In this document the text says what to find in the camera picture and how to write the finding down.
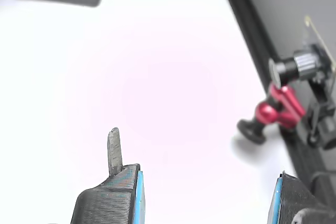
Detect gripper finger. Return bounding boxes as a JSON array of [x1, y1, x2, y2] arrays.
[[70, 127, 146, 224], [267, 170, 336, 224]]

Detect dark mesh side panel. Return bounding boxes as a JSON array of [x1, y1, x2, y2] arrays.
[[233, 0, 336, 59]]

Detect black round mount base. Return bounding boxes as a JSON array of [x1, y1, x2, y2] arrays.
[[237, 119, 267, 145]]

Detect black camera clamp bracket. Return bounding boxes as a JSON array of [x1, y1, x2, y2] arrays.
[[305, 73, 336, 151]]

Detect black lens camera module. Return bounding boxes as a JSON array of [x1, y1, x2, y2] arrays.
[[269, 15, 336, 84]]

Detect dark enclosure frame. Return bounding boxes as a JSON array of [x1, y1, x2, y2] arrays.
[[217, 0, 336, 190]]

